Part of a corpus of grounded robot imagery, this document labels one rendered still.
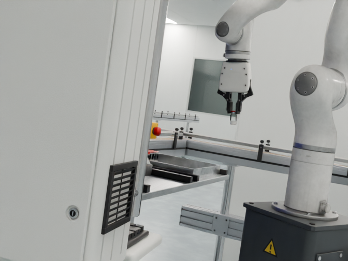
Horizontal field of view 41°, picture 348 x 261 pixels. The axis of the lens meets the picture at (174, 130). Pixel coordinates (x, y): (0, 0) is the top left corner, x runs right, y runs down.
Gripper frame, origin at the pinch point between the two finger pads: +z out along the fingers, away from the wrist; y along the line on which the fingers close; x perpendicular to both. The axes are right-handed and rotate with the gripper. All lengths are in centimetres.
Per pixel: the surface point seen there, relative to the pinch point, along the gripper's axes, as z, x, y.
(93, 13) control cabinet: -17, -89, 4
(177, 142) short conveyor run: 24, 81, -57
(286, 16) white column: -55, 162, -20
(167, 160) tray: 23.9, 18.4, -32.3
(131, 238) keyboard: 27, -64, -1
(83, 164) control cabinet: 7, -90, 5
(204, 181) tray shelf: 25.7, -3.3, -7.8
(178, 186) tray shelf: 23.8, -23.7, -8.1
